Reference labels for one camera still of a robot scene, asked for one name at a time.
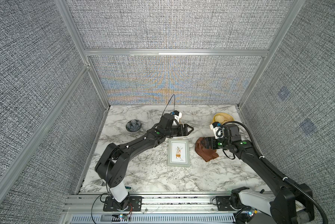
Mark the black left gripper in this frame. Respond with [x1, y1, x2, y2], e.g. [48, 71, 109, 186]
[164, 123, 193, 138]

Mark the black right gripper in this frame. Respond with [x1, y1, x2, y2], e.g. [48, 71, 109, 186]
[200, 136, 231, 151]

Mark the brown microfibre cloth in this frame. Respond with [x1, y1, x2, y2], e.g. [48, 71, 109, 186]
[195, 137, 219, 162]

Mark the grey green picture frame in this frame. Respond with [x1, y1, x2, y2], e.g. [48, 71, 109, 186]
[167, 139, 191, 167]

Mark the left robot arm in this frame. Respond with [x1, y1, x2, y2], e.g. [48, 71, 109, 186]
[95, 124, 194, 203]

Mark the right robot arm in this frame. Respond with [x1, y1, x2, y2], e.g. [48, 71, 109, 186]
[201, 137, 315, 224]

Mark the yellow rimmed bamboo steamer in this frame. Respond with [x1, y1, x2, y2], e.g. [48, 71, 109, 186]
[211, 113, 235, 125]

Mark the grey flower shaped dish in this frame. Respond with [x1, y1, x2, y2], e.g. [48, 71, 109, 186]
[125, 119, 142, 132]

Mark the silver fork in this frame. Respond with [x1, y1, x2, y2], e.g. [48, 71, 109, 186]
[93, 179, 106, 187]

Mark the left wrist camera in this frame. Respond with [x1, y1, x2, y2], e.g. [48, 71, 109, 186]
[159, 110, 182, 127]

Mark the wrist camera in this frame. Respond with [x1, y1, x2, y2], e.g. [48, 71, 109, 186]
[210, 122, 241, 142]
[159, 110, 182, 127]

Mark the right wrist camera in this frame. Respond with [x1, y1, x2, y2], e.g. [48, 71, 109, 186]
[210, 122, 241, 142]

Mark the left camera thin cable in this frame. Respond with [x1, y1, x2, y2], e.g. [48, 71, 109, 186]
[161, 94, 176, 117]

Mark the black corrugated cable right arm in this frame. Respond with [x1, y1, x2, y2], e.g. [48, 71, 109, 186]
[216, 121, 329, 224]

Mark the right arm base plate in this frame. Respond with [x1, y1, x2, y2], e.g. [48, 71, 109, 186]
[215, 196, 234, 211]

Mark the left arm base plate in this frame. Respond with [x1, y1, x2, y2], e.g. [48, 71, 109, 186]
[103, 196, 142, 212]

